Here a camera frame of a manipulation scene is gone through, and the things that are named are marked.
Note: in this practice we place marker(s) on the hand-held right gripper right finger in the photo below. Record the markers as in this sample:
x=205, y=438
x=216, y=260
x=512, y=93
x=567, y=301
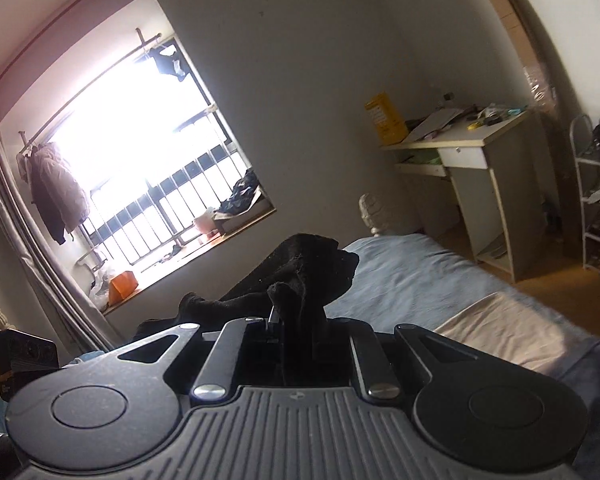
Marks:
x=360, y=340

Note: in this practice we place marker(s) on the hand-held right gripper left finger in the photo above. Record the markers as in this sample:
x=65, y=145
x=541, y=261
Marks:
x=267, y=332

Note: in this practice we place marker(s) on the black t-shirt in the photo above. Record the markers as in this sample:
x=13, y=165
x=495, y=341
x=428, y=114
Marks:
x=305, y=270

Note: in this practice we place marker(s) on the dark crumpled clothes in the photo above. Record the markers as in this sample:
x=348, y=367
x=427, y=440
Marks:
x=242, y=192

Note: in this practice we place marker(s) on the dark hanging clothes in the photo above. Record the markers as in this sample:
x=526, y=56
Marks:
x=162, y=62

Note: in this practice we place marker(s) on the grey curtain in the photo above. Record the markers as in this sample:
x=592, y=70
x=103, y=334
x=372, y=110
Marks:
x=40, y=270

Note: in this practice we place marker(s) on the white plastic bag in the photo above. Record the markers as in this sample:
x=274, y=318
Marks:
x=100, y=292

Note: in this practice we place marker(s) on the wooden window sill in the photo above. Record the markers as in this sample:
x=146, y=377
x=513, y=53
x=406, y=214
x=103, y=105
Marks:
x=180, y=258

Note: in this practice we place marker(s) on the open cardboard box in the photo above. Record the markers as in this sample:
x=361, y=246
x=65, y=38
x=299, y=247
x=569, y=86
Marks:
x=240, y=216

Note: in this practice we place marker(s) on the orange bag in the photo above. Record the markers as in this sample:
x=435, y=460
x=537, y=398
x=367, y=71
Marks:
x=125, y=287

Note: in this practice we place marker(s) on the pink pot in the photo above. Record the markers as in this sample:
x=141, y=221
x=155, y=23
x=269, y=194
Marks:
x=207, y=222

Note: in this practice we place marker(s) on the carved bedpost finial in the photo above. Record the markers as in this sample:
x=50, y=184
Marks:
x=372, y=212

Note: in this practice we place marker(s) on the beige folded cloth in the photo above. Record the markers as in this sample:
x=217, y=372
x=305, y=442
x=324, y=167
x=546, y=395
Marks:
x=505, y=330

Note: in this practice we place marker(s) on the brown hanging jacket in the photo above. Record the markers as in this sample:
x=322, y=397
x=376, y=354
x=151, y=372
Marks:
x=55, y=190

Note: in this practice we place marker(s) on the white desk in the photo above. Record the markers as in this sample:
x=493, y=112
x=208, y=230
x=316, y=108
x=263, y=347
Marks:
x=505, y=185

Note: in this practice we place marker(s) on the yellow box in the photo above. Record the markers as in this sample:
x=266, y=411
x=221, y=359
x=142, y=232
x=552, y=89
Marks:
x=386, y=120

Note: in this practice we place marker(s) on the white papers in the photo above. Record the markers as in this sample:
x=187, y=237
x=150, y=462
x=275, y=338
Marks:
x=437, y=122

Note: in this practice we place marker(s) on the small assorted desk items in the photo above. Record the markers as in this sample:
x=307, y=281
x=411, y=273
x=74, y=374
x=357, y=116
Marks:
x=495, y=112

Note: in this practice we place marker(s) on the tall cardboard box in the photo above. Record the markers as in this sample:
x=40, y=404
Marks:
x=510, y=20

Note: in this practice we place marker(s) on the wall socket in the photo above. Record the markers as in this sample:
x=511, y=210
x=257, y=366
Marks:
x=448, y=96

